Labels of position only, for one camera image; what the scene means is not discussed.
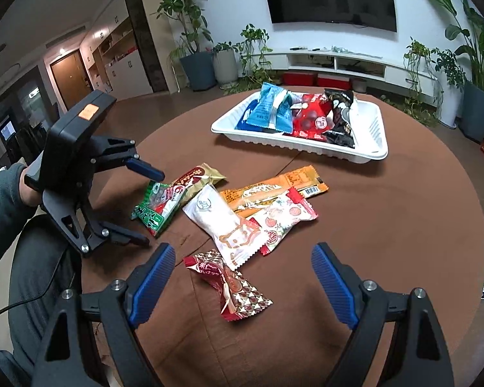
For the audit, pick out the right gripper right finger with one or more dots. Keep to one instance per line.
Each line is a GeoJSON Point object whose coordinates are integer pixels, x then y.
{"type": "Point", "coordinates": [418, 354]}

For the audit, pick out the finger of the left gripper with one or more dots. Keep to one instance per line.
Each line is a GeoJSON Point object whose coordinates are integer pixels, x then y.
{"type": "Point", "coordinates": [86, 233]}
{"type": "Point", "coordinates": [110, 153]}

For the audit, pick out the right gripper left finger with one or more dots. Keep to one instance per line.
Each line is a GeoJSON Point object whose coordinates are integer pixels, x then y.
{"type": "Point", "coordinates": [69, 355]}

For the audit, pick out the green red snack pack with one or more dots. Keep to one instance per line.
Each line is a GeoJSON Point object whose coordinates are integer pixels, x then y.
{"type": "Point", "coordinates": [158, 206]}

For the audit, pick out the gold red snack pack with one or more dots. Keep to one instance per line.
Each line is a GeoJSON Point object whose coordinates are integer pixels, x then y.
{"type": "Point", "coordinates": [195, 179]}

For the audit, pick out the red houndstooth candy pack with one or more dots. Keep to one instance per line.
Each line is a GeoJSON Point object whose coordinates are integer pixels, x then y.
{"type": "Point", "coordinates": [239, 299]}

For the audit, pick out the dark blue Tipo cake pack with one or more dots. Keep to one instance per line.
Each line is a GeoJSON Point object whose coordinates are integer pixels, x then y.
{"type": "Point", "coordinates": [242, 123]}

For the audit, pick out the white bear snack pack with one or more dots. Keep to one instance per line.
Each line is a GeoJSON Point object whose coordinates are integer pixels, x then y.
{"type": "Point", "coordinates": [236, 238]}

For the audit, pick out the orange long snack pack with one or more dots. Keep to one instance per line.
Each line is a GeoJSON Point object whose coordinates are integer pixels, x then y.
{"type": "Point", "coordinates": [248, 200]}

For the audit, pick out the light blue snack pack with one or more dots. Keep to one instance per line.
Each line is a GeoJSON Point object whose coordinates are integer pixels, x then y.
{"type": "Point", "coordinates": [273, 111]}

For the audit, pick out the white red fruit snack pack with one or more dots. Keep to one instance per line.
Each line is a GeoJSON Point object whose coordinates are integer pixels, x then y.
{"type": "Point", "coordinates": [277, 219]}

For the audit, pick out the red Mylikes chocolate bag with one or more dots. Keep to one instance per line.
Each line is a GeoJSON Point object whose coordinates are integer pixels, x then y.
{"type": "Point", "coordinates": [311, 117]}

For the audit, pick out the white long snack pack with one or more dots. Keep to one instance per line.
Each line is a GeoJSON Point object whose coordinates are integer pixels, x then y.
{"type": "Point", "coordinates": [367, 129]}

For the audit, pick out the black snack bag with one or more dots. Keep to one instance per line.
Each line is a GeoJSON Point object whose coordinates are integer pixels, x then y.
{"type": "Point", "coordinates": [341, 132]}

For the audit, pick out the person grey sleeve forearm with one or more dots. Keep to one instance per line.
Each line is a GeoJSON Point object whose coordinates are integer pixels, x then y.
{"type": "Point", "coordinates": [14, 212]}

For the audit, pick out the person left hand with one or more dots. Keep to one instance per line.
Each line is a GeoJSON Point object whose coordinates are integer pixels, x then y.
{"type": "Point", "coordinates": [28, 196]}

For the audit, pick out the brown entrance door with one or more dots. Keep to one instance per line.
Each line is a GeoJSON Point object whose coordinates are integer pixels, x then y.
{"type": "Point", "coordinates": [71, 78]}

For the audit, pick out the white shelf cabinet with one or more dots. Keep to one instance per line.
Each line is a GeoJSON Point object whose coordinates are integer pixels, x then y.
{"type": "Point", "coordinates": [112, 59]}

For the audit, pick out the tall plant blue pot left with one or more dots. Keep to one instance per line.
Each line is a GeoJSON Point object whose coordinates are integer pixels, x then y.
{"type": "Point", "coordinates": [195, 61]}

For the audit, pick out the tall plant blue pot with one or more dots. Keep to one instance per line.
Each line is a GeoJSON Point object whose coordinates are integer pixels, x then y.
{"type": "Point", "coordinates": [472, 119]}
{"type": "Point", "coordinates": [195, 61]}

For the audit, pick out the plant in white pot left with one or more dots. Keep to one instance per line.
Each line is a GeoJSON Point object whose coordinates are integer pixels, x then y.
{"type": "Point", "coordinates": [224, 63]}

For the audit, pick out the plant in white pot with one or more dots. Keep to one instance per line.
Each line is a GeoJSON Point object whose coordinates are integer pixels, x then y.
{"type": "Point", "coordinates": [451, 79]}
{"type": "Point", "coordinates": [224, 63]}

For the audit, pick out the trailing vine plant left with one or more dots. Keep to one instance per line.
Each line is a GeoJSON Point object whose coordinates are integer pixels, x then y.
{"type": "Point", "coordinates": [256, 69]}

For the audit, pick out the trailing vine plant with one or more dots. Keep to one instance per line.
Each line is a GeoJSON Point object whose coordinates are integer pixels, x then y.
{"type": "Point", "coordinates": [413, 87]}
{"type": "Point", "coordinates": [256, 69]}

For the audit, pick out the red storage box left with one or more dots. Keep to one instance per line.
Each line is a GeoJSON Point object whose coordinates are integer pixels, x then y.
{"type": "Point", "coordinates": [297, 78]}

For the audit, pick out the red storage box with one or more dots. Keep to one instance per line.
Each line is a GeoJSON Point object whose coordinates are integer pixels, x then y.
{"type": "Point", "coordinates": [333, 81]}
{"type": "Point", "coordinates": [297, 78]}

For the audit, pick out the white plastic tray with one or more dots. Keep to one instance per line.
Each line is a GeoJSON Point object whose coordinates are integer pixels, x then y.
{"type": "Point", "coordinates": [227, 122]}

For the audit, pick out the red storage box right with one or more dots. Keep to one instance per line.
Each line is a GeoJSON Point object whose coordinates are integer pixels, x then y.
{"type": "Point", "coordinates": [333, 81]}

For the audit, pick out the tall plant blue pot right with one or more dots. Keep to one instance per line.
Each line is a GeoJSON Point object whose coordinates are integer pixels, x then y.
{"type": "Point", "coordinates": [472, 119]}

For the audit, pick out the trailing vine plant right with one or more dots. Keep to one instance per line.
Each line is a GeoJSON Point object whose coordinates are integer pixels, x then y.
{"type": "Point", "coordinates": [413, 87]}

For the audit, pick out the white tv console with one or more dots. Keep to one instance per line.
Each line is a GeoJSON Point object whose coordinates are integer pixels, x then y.
{"type": "Point", "coordinates": [348, 64]}

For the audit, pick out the plant in white pot right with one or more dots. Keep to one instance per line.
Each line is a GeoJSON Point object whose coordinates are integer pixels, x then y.
{"type": "Point", "coordinates": [451, 79]}

